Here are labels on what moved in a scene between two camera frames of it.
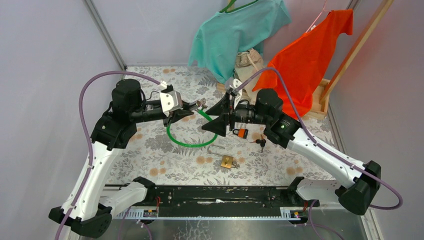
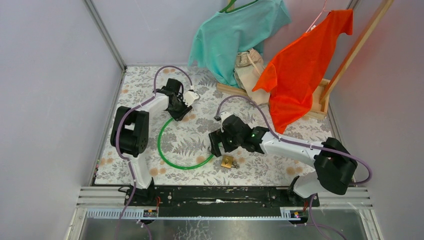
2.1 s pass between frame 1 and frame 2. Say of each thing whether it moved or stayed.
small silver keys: stayed
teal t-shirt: stayed
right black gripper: moved
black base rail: stayed
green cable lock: moved
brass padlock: stayed
